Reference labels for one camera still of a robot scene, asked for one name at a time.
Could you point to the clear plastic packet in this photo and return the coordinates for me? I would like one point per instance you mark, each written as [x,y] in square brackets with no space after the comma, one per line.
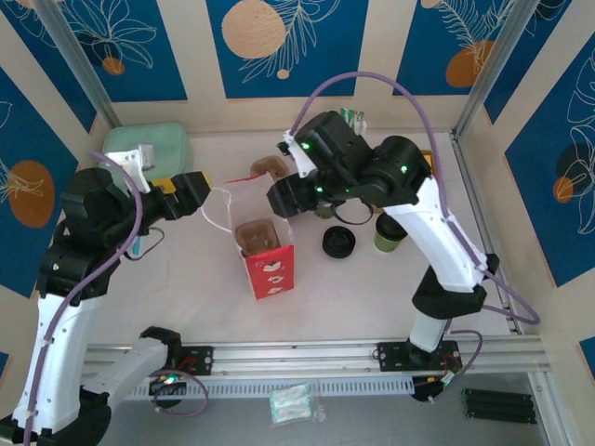
[290,404]

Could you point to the aluminium frame post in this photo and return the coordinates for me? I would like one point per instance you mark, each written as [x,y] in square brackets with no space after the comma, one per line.
[497,65]
[79,65]

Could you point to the aluminium side rail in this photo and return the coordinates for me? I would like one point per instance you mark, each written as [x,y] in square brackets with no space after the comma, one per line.
[477,200]

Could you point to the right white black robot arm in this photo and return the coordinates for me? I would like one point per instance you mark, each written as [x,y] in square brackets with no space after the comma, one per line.
[432,241]

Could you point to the small LED circuit board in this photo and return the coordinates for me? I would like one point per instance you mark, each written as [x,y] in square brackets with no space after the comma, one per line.
[167,381]
[448,381]

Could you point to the black mounting plate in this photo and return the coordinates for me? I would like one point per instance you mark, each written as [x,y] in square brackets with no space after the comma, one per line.
[390,355]
[204,360]

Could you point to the green paper coffee cup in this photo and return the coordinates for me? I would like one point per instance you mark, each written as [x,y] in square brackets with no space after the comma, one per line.
[325,213]
[387,245]

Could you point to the red white paper bag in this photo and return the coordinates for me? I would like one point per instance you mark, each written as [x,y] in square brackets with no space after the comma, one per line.
[274,274]

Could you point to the black ribbed block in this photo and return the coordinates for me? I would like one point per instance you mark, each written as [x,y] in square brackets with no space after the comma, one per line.
[499,406]

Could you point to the black plastic cup lid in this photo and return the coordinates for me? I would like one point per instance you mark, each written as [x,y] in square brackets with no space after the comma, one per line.
[391,227]
[339,244]

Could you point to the yellow napkin stack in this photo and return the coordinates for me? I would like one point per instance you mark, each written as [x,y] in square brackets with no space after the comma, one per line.
[433,165]

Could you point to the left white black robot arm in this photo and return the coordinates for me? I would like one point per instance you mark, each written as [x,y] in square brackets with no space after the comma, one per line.
[79,334]

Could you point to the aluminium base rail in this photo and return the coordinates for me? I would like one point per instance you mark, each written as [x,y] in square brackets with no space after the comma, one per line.
[297,355]

